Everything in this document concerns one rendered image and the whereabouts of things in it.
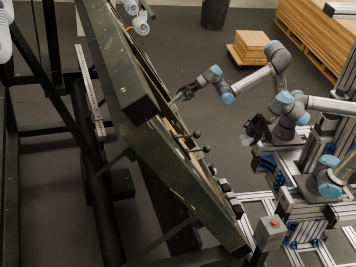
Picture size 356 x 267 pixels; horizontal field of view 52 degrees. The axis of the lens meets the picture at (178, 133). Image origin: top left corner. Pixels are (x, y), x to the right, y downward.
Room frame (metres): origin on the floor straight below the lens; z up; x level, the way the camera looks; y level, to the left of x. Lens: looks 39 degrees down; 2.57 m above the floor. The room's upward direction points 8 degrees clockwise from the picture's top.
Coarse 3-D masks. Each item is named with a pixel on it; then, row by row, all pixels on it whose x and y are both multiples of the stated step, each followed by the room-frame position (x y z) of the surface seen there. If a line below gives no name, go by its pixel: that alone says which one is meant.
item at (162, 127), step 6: (156, 120) 1.23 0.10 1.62; (162, 126) 1.24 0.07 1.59; (168, 132) 1.26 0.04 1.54; (168, 138) 1.25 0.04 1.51; (174, 144) 1.27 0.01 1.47; (180, 150) 1.28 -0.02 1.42; (186, 156) 1.30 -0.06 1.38; (186, 162) 1.30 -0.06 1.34; (192, 162) 1.35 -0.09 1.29; (198, 174) 1.33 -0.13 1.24; (204, 180) 1.35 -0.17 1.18; (210, 186) 1.39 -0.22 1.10; (210, 192) 1.37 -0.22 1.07; (216, 198) 1.39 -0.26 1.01; (222, 204) 1.41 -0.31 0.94
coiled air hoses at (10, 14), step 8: (0, 0) 1.21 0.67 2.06; (8, 0) 1.37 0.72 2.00; (0, 8) 1.13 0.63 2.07; (8, 8) 1.32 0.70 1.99; (0, 16) 1.15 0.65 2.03; (8, 16) 1.23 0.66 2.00; (0, 24) 1.09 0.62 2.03; (8, 24) 1.27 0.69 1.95; (0, 32) 1.06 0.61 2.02; (8, 32) 1.10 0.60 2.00; (0, 40) 0.93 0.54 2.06; (8, 40) 1.05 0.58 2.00; (8, 48) 0.99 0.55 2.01; (0, 56) 0.91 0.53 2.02; (8, 56) 0.96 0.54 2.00
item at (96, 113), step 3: (93, 108) 2.04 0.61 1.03; (96, 108) 2.05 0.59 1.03; (99, 108) 2.05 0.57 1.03; (93, 111) 1.95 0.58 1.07; (96, 111) 2.01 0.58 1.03; (99, 111) 2.01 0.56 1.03; (93, 114) 1.92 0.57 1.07; (96, 114) 1.97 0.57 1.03; (99, 114) 1.98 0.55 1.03; (93, 117) 1.91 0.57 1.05; (96, 117) 1.95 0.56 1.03; (99, 117) 1.95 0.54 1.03; (102, 117) 1.95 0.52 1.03; (93, 120) 1.91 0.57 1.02; (96, 120) 1.92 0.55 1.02
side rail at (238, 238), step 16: (128, 128) 0.95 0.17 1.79; (144, 128) 0.95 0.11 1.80; (128, 144) 0.93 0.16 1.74; (144, 144) 0.95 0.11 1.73; (160, 144) 0.97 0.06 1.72; (144, 160) 0.95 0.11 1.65; (160, 160) 0.98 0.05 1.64; (176, 160) 1.00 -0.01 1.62; (160, 176) 0.98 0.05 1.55; (176, 176) 1.01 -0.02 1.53; (192, 176) 1.03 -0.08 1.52; (176, 192) 1.01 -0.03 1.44; (192, 192) 1.04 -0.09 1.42; (208, 192) 1.11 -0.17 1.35; (192, 208) 1.05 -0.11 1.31; (208, 208) 1.08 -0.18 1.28; (208, 224) 1.09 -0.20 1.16; (224, 224) 1.12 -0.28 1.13; (224, 240) 1.13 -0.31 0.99; (240, 240) 1.17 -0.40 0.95
